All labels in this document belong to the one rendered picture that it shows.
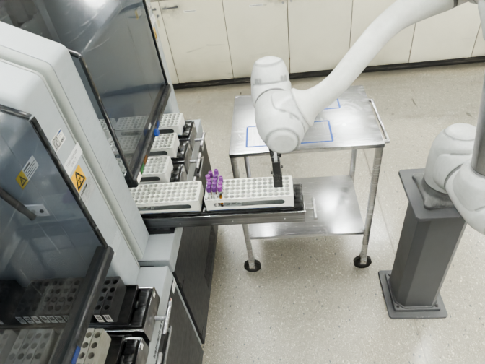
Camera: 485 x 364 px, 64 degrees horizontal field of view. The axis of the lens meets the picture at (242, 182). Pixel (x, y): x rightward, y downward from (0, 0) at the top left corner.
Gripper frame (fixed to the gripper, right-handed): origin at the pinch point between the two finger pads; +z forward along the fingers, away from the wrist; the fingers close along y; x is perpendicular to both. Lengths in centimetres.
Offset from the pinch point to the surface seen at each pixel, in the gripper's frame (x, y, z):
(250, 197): -9.1, 4.7, 3.5
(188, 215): -31.3, 5.7, 9.7
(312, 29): 31, -229, 45
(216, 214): -21.7, 5.6, 9.7
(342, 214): 30, -38, 62
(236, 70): -36, -229, 74
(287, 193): 2.9, 2.9, 4.5
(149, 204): -44.0, 5.0, 4.1
